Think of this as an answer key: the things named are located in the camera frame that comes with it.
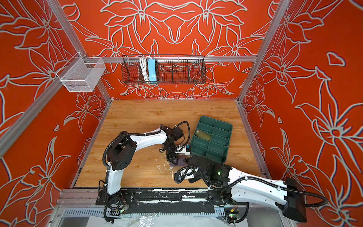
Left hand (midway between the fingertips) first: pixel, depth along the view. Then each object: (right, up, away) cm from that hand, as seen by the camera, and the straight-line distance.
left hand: (176, 160), depth 85 cm
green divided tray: (+23, +12, +4) cm, 26 cm away
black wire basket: (-4, +60, +13) cm, 62 cm away
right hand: (+5, +2, -10) cm, 11 cm away
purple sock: (+2, +1, -4) cm, 5 cm away
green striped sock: (+18, +15, +6) cm, 24 cm away
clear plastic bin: (-64, +56, +7) cm, 85 cm away
